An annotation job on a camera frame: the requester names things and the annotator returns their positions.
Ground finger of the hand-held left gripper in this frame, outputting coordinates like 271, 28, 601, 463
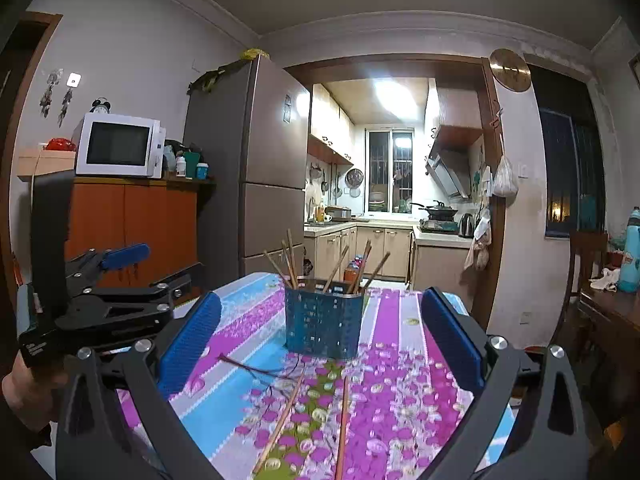
55, 261, 206, 350
64, 243, 151, 286

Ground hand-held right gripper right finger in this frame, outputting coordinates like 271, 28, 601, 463
420, 287, 587, 480

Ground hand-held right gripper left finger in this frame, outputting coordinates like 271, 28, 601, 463
55, 291, 224, 480

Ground wooden chopstick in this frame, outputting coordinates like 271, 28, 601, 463
361, 251, 391, 292
334, 376, 350, 480
252, 367, 307, 475
263, 251, 295, 291
287, 229, 300, 281
348, 239, 373, 295
281, 241, 297, 286
322, 246, 350, 295

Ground blue perforated utensil holder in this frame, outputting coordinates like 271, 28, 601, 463
284, 279, 365, 360

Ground person's left hand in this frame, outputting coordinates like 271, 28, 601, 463
1, 352, 68, 433

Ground orange wooden cabinet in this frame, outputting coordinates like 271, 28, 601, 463
62, 176, 216, 306

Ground beige cardboard box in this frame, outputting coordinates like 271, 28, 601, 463
17, 150, 77, 179

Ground floral striped tablecloth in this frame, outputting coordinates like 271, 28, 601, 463
115, 272, 516, 480

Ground hanging cloth bundle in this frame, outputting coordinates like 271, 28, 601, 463
464, 210, 494, 272

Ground white microwave oven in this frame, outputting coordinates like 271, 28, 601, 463
75, 112, 167, 180

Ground beige kitchen base cabinets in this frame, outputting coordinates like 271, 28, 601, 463
304, 225, 417, 282

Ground gas stove with wok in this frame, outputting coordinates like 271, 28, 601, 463
410, 201, 460, 234

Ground hanging dreamcatcher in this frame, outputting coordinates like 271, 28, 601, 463
57, 87, 76, 127
40, 70, 64, 119

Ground grey refrigerator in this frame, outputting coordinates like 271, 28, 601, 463
182, 55, 312, 306

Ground wooden chair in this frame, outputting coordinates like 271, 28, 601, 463
555, 230, 611, 352

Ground dark wooden side table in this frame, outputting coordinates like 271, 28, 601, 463
577, 285, 640, 431

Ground white crumpled cloth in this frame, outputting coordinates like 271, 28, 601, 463
590, 267, 621, 291

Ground hanging white plastic bag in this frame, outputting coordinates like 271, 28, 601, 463
492, 155, 519, 199

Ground steel range hood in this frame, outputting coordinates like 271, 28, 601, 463
425, 149, 472, 201

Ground kitchen window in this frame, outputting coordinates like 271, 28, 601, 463
367, 129, 416, 214

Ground hanging steel strainer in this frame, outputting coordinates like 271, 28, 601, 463
345, 168, 365, 199

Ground blue water bottle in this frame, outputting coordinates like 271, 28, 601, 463
617, 206, 640, 294

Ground green cloth atop refrigerator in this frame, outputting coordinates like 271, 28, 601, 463
187, 59, 247, 95

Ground dark barred window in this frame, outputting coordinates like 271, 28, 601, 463
537, 65, 608, 239

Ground kitchen ceiling light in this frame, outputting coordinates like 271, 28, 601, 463
375, 79, 422, 114

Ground thin brown string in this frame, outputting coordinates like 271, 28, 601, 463
218, 353, 306, 379

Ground round gold wall clock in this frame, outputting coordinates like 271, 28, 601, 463
489, 48, 531, 93

